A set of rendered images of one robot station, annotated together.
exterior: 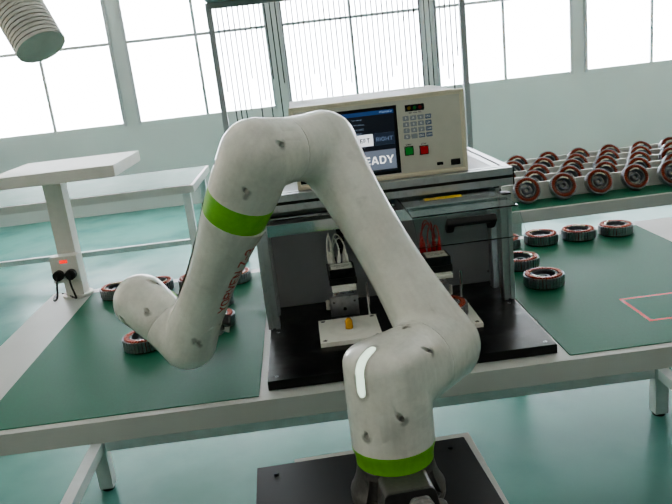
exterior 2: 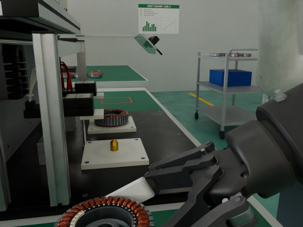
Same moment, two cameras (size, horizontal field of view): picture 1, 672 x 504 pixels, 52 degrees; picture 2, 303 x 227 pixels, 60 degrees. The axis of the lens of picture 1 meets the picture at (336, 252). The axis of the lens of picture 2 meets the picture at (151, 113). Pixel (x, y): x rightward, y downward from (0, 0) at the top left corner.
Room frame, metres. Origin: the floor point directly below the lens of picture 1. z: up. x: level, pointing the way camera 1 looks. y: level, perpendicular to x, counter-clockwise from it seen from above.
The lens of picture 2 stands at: (1.59, 0.60, 1.03)
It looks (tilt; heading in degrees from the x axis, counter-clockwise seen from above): 14 degrees down; 262
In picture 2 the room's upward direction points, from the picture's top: straight up
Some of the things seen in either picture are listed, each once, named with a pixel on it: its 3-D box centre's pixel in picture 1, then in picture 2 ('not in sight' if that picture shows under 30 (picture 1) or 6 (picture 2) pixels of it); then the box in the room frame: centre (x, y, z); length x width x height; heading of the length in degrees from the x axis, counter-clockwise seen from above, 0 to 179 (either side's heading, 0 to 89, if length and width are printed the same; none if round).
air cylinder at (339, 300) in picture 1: (344, 302); (52, 147); (1.74, -0.01, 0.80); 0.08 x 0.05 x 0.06; 92
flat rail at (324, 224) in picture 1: (383, 217); (71, 47); (1.70, -0.13, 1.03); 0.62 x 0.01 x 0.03; 92
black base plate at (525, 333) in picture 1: (397, 327); (107, 141); (1.62, -0.13, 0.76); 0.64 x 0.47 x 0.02; 92
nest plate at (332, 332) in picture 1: (349, 330); (114, 152); (1.60, -0.01, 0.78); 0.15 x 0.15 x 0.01; 2
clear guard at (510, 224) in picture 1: (455, 213); (106, 45); (1.62, -0.30, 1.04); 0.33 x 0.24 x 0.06; 2
